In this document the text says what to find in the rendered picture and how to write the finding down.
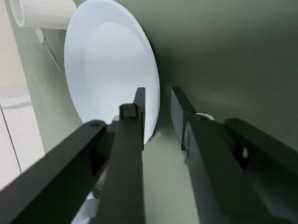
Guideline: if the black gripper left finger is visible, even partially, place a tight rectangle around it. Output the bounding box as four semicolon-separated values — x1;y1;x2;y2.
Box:
0;87;146;224

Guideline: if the white cup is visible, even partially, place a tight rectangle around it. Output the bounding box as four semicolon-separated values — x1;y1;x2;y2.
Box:
10;0;77;30

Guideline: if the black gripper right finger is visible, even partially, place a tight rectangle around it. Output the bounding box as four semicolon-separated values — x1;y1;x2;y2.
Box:
170;87;298;224

